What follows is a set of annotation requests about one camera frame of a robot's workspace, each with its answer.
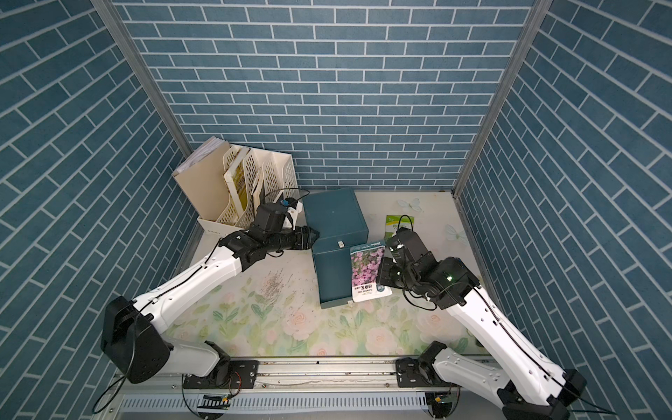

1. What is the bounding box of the cream mesh file organizer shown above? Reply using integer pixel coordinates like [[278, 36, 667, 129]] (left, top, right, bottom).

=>
[[198, 147, 301, 236]]

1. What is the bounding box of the beige folder with papers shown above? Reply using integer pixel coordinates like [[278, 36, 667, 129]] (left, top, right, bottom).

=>
[[173, 136, 230, 222]]

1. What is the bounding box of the teal drawer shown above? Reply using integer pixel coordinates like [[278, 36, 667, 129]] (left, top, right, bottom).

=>
[[313, 248, 354, 310]]

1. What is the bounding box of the floral table mat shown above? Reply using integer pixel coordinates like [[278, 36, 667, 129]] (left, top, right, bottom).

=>
[[166, 191, 484, 357]]

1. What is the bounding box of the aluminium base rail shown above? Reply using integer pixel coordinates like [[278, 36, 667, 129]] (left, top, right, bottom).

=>
[[93, 356, 558, 420]]

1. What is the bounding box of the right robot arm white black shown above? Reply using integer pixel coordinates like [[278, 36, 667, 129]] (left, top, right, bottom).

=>
[[379, 227, 586, 419]]

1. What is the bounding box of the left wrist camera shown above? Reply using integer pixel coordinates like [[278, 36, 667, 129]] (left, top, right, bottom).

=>
[[278, 197, 303, 222]]

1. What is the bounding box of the teal drawer cabinet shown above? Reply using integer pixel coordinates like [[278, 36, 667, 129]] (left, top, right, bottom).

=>
[[303, 188, 369, 255]]

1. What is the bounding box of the purple flower seed bag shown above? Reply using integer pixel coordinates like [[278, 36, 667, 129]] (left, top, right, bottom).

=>
[[350, 241, 392, 303]]

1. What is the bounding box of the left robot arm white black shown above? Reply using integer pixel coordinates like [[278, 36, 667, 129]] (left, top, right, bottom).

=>
[[101, 199, 320, 388]]

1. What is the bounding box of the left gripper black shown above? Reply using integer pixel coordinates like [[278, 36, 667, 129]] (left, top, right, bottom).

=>
[[264, 226, 321, 254]]

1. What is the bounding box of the green flower seed bag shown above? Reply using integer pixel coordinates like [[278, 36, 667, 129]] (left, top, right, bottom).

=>
[[384, 215, 415, 241]]

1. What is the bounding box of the yellow green booklet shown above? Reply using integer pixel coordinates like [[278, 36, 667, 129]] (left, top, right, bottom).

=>
[[222, 145, 250, 218]]

